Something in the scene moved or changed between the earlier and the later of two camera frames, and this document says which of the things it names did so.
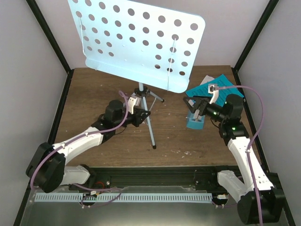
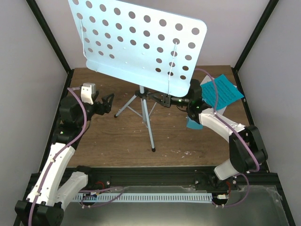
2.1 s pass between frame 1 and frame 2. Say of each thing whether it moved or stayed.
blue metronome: stayed
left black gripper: moved
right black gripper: moved
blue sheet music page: stayed
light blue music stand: stayed
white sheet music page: stayed
